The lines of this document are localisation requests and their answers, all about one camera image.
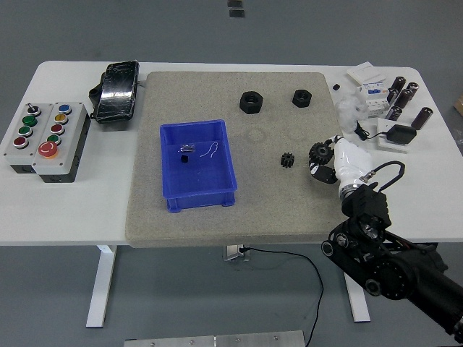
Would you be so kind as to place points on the blue plastic box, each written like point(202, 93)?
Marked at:
point(202, 173)

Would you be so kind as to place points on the large black hex nut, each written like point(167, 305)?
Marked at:
point(251, 102)

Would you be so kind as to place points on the white square plate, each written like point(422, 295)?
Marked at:
point(382, 126)

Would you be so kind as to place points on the black wrapped foot pedal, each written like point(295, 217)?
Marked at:
point(117, 90)

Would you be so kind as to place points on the silver table control box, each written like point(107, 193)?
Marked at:
point(231, 253)

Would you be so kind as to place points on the grey metal plate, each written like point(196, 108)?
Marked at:
point(217, 340)

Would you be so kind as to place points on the dark brown cylindrical capacitor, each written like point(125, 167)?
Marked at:
point(394, 113)
point(399, 84)
point(422, 118)
point(412, 87)
point(404, 99)
point(392, 96)

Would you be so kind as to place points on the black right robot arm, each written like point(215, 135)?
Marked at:
point(394, 274)

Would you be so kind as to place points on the black power adapter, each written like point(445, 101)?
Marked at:
point(401, 134)

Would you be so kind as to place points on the white table leg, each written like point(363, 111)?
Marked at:
point(101, 285)
point(360, 307)

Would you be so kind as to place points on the small black cube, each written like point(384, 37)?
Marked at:
point(337, 87)

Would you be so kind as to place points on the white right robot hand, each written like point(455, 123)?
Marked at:
point(351, 162)

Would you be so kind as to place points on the dark floor plate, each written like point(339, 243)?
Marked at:
point(236, 13)
point(235, 3)

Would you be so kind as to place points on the white circuit breaker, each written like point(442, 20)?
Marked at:
point(376, 101)

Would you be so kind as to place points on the crumpled clear plastic bag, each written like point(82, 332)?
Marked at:
point(349, 112)

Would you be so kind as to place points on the grey emergency-stop button box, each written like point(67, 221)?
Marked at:
point(67, 152)

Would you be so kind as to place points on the tiny black plastic piece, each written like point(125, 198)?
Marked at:
point(184, 158)

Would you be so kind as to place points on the small black gear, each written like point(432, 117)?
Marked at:
point(288, 159)

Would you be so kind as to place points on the small clear screw bag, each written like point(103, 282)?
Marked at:
point(188, 147)

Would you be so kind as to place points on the white wall switch panel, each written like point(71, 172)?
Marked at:
point(365, 72)

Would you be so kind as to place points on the brown cardboard box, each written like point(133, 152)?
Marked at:
point(459, 105)

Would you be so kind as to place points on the grey selector-switch button box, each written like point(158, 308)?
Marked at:
point(16, 153)

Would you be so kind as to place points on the grey-brown foam mat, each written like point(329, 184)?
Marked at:
point(202, 220)

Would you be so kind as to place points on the large black gear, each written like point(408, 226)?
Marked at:
point(319, 152)

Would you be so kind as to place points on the small black hex nut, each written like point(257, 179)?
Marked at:
point(302, 98)

